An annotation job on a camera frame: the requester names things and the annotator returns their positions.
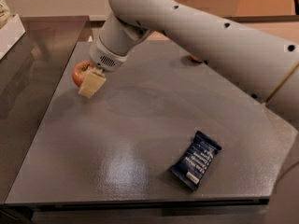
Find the white box on counter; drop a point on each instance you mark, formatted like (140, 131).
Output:
(10, 34)

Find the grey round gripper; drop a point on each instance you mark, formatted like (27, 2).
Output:
(104, 57)

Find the dark blue snack bar wrapper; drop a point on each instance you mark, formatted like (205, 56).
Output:
(193, 164)

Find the dark glossy side counter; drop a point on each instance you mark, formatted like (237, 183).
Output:
(29, 76)

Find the orange fruit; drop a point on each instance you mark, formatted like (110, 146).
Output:
(195, 59)

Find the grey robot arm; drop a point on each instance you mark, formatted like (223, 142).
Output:
(258, 63)

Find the red apple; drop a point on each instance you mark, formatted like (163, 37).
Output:
(79, 72)

